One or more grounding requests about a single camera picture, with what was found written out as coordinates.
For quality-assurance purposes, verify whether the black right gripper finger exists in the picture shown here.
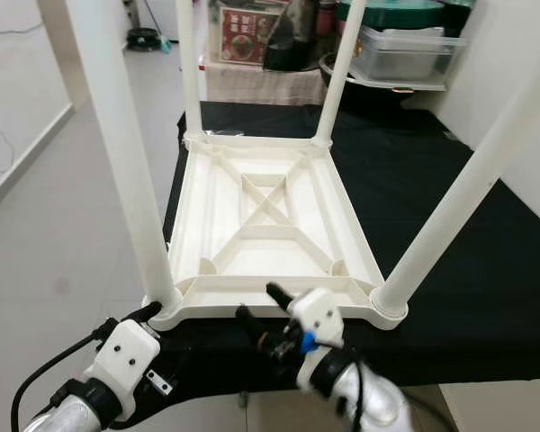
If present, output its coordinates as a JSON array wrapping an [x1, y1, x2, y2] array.
[[234, 304, 284, 356], [265, 282, 305, 318]]

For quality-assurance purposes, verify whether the white plastic children table top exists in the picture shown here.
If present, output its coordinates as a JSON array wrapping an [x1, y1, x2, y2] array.
[[144, 133, 408, 332]]

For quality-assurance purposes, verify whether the clear tape strip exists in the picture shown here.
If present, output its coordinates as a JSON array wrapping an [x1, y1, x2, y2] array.
[[202, 130, 246, 141]]

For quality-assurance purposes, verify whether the black table cloth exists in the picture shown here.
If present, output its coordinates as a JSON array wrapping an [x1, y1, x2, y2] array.
[[157, 101, 540, 397]]

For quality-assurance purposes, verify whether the beige fabric bench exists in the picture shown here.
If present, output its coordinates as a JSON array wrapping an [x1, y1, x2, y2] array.
[[202, 63, 325, 104]]

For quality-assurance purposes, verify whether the black wok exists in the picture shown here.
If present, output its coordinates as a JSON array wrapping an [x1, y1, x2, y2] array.
[[319, 52, 424, 104]]

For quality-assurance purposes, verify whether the red printed cardboard box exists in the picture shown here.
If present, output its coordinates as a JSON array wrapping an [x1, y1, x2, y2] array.
[[216, 4, 284, 66]]

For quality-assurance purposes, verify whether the orange plastic lid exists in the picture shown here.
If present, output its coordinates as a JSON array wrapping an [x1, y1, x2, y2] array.
[[211, 0, 284, 8]]

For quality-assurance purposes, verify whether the green pot lid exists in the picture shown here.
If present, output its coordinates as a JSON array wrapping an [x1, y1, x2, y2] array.
[[337, 0, 446, 30]]

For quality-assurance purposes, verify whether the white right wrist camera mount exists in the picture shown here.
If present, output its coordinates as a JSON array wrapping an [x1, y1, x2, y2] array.
[[286, 288, 347, 392]]

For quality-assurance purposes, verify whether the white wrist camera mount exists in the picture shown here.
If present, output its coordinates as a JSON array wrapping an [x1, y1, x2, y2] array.
[[286, 288, 347, 392], [90, 319, 161, 397]]

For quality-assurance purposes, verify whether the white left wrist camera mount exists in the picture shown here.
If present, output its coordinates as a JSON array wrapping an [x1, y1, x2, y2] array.
[[90, 319, 161, 397]]

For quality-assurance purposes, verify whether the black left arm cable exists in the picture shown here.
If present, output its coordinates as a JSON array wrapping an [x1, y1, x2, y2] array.
[[11, 324, 113, 432]]

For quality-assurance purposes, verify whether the black coiled floor cable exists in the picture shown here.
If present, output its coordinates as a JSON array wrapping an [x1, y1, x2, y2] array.
[[129, 29, 163, 50]]

